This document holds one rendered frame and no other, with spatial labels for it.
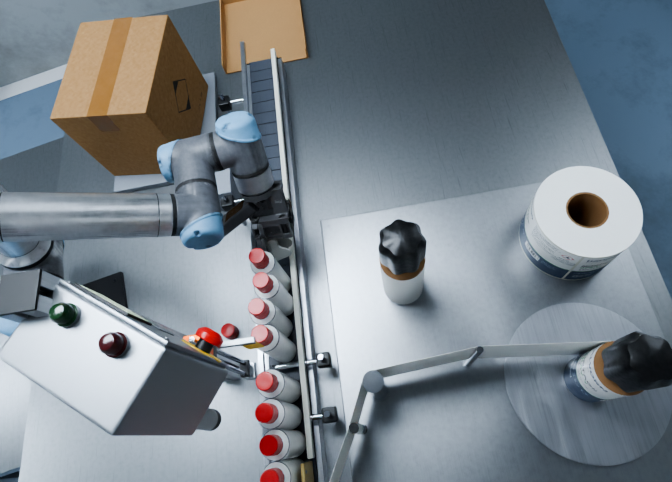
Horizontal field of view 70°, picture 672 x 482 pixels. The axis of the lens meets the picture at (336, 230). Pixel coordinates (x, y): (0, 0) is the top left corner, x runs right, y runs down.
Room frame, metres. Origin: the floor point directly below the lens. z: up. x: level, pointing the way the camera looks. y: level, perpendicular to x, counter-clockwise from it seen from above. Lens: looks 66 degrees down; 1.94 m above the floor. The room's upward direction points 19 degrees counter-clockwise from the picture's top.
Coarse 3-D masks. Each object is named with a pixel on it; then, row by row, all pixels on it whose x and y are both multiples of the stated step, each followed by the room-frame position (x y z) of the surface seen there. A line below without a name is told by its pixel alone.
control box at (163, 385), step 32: (64, 288) 0.25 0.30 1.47; (32, 320) 0.23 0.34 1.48; (96, 320) 0.20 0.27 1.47; (128, 320) 0.19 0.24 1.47; (0, 352) 0.20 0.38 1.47; (32, 352) 0.19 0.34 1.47; (64, 352) 0.18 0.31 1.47; (96, 352) 0.17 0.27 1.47; (128, 352) 0.16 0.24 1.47; (160, 352) 0.15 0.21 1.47; (192, 352) 0.16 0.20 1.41; (64, 384) 0.15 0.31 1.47; (96, 384) 0.14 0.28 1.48; (128, 384) 0.13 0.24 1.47; (160, 384) 0.12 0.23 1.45; (192, 384) 0.13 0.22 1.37; (96, 416) 0.11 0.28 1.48; (128, 416) 0.10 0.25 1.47; (160, 416) 0.10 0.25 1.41; (192, 416) 0.10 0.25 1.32
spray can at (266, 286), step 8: (264, 272) 0.35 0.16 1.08; (256, 280) 0.34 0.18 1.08; (264, 280) 0.34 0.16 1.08; (272, 280) 0.34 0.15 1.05; (256, 288) 0.34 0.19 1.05; (264, 288) 0.33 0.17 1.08; (272, 288) 0.33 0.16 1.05; (280, 288) 0.33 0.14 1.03; (264, 296) 0.32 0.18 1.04; (272, 296) 0.32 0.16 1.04; (280, 296) 0.32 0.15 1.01; (288, 296) 0.33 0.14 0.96; (280, 304) 0.32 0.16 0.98; (288, 304) 0.32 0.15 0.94; (288, 312) 0.32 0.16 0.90
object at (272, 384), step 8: (264, 376) 0.17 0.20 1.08; (272, 376) 0.16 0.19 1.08; (280, 376) 0.16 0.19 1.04; (288, 376) 0.17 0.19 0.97; (256, 384) 0.16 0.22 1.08; (264, 384) 0.15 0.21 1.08; (272, 384) 0.15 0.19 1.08; (280, 384) 0.15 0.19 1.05; (288, 384) 0.15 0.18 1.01; (296, 384) 0.16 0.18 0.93; (264, 392) 0.15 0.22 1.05; (272, 392) 0.14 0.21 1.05; (280, 392) 0.14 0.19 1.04; (288, 392) 0.14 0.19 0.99; (296, 392) 0.14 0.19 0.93; (280, 400) 0.13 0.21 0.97; (288, 400) 0.13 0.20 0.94; (296, 400) 0.13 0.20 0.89
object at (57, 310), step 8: (56, 304) 0.23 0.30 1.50; (64, 304) 0.22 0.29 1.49; (72, 304) 0.23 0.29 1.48; (56, 312) 0.22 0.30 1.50; (64, 312) 0.21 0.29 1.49; (72, 312) 0.22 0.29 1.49; (80, 312) 0.22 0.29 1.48; (56, 320) 0.21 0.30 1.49; (64, 320) 0.21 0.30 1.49; (72, 320) 0.21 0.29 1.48
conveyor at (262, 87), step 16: (256, 64) 1.07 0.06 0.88; (256, 80) 1.01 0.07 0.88; (272, 80) 0.99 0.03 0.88; (256, 96) 0.96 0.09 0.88; (272, 96) 0.94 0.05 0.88; (256, 112) 0.90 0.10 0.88; (272, 112) 0.88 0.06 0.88; (272, 128) 0.83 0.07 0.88; (272, 144) 0.78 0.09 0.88; (272, 160) 0.73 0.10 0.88; (288, 176) 0.69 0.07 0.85; (288, 272) 0.42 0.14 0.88; (272, 368) 0.22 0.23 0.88; (288, 368) 0.20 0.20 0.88; (304, 432) 0.07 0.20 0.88
